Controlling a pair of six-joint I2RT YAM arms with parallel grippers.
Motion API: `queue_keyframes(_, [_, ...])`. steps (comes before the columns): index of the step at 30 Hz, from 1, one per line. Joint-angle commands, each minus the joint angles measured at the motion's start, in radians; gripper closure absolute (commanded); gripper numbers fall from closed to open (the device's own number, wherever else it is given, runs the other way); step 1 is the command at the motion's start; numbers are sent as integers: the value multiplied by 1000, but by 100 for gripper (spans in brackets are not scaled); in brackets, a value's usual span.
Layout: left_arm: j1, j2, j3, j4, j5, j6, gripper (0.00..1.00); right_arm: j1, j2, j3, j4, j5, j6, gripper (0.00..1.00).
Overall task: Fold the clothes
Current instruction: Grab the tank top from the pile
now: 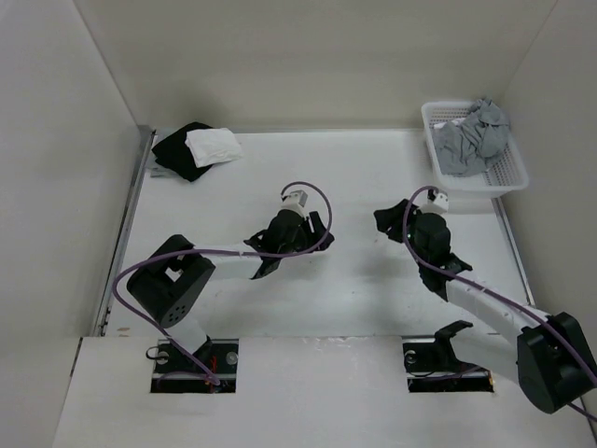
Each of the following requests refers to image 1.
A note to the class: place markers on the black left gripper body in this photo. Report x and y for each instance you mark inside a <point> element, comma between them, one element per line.
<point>300,241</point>

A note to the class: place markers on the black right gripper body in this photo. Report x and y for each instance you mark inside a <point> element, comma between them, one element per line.
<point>411,231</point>

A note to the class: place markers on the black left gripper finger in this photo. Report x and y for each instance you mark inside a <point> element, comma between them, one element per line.
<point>259,243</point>
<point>318,237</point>

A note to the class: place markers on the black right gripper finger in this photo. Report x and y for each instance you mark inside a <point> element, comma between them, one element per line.
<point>390,221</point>
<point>438,272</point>

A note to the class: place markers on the grey tank top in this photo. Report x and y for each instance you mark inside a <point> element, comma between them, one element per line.
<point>474,144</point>

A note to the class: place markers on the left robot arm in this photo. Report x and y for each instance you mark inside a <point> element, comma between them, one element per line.
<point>169,288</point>

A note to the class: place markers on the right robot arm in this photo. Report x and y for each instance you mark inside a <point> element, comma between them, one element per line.
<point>546,355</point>

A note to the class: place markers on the folded white tank top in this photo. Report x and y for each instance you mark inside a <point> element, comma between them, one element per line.
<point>213,146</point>

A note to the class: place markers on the folded black tank top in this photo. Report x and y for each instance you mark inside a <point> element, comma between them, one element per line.
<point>172,153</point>

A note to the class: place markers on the white plastic basket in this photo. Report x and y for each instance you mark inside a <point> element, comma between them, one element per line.
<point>475,193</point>

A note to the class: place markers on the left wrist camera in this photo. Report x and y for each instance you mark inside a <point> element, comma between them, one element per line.
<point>295,201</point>

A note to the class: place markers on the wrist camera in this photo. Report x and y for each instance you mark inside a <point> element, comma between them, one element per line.
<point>295,201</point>
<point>437,202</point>

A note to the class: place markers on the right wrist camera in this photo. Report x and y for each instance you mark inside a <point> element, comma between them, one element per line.
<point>437,202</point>

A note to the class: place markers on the right metal table rail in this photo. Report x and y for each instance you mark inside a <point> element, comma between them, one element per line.
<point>501,214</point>

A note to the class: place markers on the metal table rail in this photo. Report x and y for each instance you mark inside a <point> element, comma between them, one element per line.
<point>103,308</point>
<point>501,214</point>

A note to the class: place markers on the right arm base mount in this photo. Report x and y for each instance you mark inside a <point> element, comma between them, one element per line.
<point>432,366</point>

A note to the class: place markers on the left metal table rail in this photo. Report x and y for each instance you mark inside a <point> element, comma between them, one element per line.
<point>103,308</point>

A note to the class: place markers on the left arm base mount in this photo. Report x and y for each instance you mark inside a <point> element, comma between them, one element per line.
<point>174,373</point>

